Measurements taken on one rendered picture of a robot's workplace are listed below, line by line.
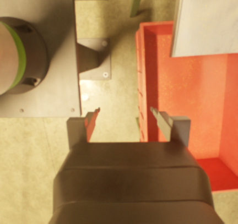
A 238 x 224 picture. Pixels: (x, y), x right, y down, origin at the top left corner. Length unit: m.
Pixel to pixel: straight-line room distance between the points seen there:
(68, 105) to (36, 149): 1.28
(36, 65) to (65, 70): 0.06
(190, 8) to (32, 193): 1.86
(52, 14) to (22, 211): 1.97
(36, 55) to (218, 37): 0.41
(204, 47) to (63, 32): 0.33
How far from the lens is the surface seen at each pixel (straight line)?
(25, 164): 1.76
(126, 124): 1.35
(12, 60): 0.28
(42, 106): 0.39
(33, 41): 0.35
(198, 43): 0.47
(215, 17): 0.46
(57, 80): 0.36
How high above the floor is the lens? 1.26
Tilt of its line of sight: 75 degrees down
